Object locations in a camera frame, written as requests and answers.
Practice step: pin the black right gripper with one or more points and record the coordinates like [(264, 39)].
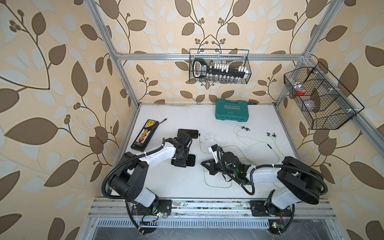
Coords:
[(211, 167)]

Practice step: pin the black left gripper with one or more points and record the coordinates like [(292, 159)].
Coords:
[(183, 163)]

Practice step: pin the blue edged black smartphone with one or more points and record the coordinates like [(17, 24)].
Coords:
[(194, 134)]

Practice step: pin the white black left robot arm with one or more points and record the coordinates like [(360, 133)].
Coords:
[(127, 179)]

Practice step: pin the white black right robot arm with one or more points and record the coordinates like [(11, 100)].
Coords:
[(301, 183)]

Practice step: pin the black yellow battery pack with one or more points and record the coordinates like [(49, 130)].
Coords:
[(145, 135)]

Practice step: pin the green plastic tool case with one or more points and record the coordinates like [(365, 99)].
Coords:
[(231, 110)]

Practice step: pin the red item in basket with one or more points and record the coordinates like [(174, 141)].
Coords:
[(299, 90)]

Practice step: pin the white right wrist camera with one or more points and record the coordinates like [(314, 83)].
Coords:
[(216, 151)]

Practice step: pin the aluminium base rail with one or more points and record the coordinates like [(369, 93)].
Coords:
[(205, 214)]

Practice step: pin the black socket holder rail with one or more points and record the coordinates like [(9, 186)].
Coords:
[(202, 68)]

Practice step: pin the black wire basket back wall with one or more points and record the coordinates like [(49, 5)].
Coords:
[(234, 58)]

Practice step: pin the black wire basket wall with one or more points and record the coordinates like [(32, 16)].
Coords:
[(234, 58), (329, 102)]

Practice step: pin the black wire basket right wall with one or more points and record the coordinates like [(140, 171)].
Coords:
[(329, 102)]

